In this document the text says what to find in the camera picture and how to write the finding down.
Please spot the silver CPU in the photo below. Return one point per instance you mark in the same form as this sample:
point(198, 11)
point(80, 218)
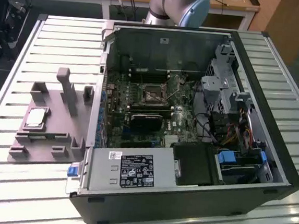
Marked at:
point(36, 116)

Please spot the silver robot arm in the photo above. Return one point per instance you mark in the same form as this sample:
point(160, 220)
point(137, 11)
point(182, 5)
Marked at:
point(169, 1)

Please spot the black RAM slot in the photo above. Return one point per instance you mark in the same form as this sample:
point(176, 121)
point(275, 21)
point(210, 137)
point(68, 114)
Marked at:
point(150, 106)
point(147, 73)
point(147, 79)
point(149, 111)

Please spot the CPU socket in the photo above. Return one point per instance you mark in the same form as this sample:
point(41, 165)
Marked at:
point(153, 95)

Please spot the grey parts rack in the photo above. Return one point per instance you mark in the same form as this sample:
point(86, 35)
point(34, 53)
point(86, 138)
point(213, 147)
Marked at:
point(56, 125)

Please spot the thin locking lever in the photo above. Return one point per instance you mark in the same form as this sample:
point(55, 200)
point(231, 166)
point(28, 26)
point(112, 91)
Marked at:
point(140, 78)

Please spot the green motherboard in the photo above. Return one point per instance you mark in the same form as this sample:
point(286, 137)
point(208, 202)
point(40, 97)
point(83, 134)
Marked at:
point(116, 130)

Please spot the blue case latch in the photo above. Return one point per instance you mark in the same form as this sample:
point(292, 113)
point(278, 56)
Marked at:
point(72, 170)

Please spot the black graphics card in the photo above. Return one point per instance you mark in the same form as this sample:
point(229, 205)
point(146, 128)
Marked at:
point(146, 122)

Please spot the silver power supply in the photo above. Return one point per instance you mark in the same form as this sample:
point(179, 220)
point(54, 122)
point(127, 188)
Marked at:
point(100, 165)

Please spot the silver chipset heat sink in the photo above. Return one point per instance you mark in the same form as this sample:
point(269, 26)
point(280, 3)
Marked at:
point(171, 141)

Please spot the metal drive cage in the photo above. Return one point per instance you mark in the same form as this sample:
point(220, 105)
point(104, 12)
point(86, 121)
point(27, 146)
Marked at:
point(219, 86)

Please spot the black plastic shroud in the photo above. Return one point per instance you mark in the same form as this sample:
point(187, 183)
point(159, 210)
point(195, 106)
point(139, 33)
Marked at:
point(194, 163)

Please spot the black open PC case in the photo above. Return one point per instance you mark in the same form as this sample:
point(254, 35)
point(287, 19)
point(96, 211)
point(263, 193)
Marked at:
point(156, 209)

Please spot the hard disk in blue carrier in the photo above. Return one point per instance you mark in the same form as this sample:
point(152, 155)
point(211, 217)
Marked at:
point(226, 156)

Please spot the wooden cabinet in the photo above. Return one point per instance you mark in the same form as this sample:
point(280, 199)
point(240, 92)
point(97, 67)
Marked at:
point(290, 24)

